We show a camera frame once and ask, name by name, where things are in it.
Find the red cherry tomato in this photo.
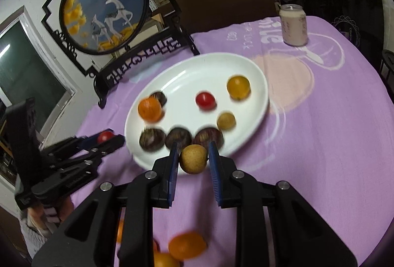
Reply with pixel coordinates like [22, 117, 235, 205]
[195, 92, 216, 111]
[97, 130, 115, 144]

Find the tan longan fruit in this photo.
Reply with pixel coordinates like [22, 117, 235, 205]
[180, 144, 208, 174]

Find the large orange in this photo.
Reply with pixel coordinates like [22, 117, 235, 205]
[168, 231, 208, 260]

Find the small mandarin orange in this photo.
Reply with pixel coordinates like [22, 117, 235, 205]
[116, 218, 124, 244]

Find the yellow-orange citrus fruit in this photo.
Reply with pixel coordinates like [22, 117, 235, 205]
[154, 252, 181, 267]

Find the person's hand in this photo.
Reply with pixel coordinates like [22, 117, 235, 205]
[27, 197, 74, 236]

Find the dark chestnut middle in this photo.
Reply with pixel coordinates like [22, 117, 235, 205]
[165, 127, 193, 152]

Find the dark chestnut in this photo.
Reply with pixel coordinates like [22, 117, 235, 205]
[139, 128, 166, 152]
[149, 91, 167, 107]
[194, 127, 224, 150]
[165, 127, 193, 152]

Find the dark chestnut bottom left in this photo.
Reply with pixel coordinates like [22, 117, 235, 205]
[139, 128, 166, 152]

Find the dark chestnut right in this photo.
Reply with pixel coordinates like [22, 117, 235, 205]
[194, 127, 224, 150]

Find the small tan longan on plate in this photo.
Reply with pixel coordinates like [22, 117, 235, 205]
[216, 112, 236, 130]

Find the dark chestnut top left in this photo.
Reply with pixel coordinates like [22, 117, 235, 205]
[149, 91, 167, 107]

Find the white oval plate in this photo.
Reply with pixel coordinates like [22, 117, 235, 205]
[124, 52, 269, 169]

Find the yellow-orange kumquat on plate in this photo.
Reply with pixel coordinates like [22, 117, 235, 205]
[226, 75, 251, 100]

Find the dark framed window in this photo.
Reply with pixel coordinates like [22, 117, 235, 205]
[1, 6, 76, 142]

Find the purple printed tablecloth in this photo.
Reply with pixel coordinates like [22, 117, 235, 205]
[72, 16, 393, 266]

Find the round deer painting screen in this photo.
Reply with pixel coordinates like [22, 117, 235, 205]
[41, 0, 199, 108]

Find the pale beverage can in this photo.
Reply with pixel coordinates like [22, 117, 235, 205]
[279, 4, 308, 47]

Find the dark wooden chair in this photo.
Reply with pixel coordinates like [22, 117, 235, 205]
[379, 49, 394, 93]

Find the black chair back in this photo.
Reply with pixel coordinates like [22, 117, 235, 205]
[280, 0, 384, 69]

